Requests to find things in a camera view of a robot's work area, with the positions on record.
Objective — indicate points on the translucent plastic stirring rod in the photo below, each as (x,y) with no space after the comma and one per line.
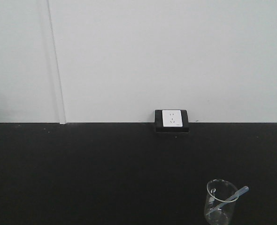
(231,199)

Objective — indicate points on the black socket mounting box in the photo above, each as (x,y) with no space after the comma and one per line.
(159,125)

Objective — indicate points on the clear glass beaker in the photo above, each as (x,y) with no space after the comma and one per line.
(219,190)

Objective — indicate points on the white wall power socket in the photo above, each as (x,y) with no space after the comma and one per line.
(172,118)

